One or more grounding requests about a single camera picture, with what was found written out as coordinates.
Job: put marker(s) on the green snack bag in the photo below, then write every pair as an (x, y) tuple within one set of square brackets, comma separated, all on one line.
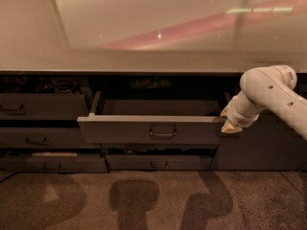
[(149, 83)]

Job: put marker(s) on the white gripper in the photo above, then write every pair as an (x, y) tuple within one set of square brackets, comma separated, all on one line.
[(239, 116)]

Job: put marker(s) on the light flat item in drawer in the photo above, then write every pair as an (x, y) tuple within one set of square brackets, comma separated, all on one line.
[(54, 154)]

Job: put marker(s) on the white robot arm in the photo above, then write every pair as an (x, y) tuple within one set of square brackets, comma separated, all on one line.
[(270, 88)]

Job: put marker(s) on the dark clutter in left drawer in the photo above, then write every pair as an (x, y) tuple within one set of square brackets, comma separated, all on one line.
[(38, 84)]

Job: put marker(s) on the dark drawer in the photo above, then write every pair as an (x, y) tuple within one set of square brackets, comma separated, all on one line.
[(43, 138), (160, 146), (140, 122), (33, 106), (82, 163), (159, 162)]

